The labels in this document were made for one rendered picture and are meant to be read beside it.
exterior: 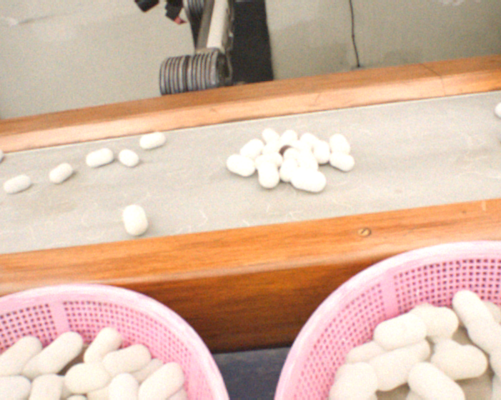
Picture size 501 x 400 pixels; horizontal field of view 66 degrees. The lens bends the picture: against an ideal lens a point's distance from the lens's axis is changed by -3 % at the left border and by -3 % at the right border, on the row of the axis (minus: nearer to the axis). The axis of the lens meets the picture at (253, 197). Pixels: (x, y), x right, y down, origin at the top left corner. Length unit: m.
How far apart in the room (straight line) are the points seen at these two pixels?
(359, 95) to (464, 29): 2.25
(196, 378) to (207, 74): 0.65
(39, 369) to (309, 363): 0.18
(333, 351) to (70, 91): 2.61
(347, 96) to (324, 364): 0.45
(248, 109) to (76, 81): 2.19
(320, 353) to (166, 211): 0.23
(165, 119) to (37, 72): 2.22
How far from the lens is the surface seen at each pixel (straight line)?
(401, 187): 0.42
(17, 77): 2.88
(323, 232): 0.31
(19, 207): 0.54
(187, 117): 0.63
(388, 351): 0.28
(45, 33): 2.73
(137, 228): 0.38
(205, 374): 0.24
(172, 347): 0.27
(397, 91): 0.65
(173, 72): 0.85
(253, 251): 0.30
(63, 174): 0.55
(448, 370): 0.27
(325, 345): 0.26
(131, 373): 0.29
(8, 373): 0.33
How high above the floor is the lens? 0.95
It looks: 31 degrees down
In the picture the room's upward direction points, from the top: 9 degrees counter-clockwise
